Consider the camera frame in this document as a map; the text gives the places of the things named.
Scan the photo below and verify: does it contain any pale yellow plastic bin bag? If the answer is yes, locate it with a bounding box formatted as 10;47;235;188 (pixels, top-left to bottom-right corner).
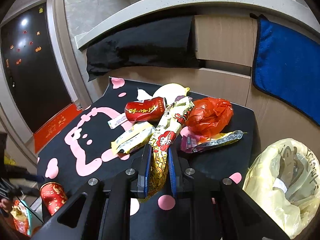
242;138;320;239

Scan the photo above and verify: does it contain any black mat with pink print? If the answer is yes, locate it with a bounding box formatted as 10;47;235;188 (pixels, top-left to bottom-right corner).
37;77;256;240

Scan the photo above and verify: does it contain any yellow red noodle snack wrapper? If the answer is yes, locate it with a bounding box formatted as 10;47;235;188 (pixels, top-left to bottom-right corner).
144;96;195;200

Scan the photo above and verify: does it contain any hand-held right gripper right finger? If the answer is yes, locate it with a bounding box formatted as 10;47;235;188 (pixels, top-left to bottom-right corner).
167;147;292;240

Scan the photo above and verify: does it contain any cluster of small door stickers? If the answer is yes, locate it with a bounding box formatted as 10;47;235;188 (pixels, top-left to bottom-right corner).
5;6;43;67

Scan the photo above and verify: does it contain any small white green sachet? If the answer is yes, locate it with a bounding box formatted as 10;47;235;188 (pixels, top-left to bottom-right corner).
107;114;128;130

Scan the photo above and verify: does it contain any red drink can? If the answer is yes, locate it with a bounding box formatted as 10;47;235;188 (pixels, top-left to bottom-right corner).
124;97;167;122

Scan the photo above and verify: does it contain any black cloth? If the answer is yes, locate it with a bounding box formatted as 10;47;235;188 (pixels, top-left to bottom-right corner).
86;15;203;82

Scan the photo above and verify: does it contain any red plastic bag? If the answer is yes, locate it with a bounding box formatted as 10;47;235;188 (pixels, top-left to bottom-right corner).
186;97;234;138

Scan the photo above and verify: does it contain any red doormat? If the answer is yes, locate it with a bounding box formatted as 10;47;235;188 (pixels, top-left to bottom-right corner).
33;104;84;154

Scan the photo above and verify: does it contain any light wood cabinet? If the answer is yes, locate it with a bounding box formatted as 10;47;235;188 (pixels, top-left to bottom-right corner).
95;14;320;170

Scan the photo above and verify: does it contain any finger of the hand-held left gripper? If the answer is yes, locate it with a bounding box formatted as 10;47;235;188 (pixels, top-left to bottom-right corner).
15;185;42;198
5;164;45;182

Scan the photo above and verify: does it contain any red yellow snack bag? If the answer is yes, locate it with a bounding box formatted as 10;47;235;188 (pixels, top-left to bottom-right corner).
10;200;32;235

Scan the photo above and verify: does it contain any red patterned paper cup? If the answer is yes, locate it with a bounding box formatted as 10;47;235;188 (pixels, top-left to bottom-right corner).
39;182;68;216

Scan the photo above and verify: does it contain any purple silver snack wrapper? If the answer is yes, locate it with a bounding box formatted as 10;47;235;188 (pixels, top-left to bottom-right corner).
179;130;248;154

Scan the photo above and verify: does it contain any white tissue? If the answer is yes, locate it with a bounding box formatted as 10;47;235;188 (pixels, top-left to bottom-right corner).
136;88;153;100

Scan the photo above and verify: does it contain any blue towel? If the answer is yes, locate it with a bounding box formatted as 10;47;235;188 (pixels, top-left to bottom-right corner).
249;13;320;127

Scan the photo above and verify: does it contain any light wood drawer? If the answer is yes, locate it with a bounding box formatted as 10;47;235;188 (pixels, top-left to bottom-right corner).
191;14;258;68

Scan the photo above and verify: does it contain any yellow snack packet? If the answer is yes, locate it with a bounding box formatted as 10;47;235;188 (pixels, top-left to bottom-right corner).
111;121;157;155

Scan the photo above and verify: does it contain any black door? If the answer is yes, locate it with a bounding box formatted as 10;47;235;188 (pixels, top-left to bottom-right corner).
0;1;73;133

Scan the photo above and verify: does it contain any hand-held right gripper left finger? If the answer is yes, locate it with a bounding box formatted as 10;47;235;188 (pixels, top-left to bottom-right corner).
31;144;153;240

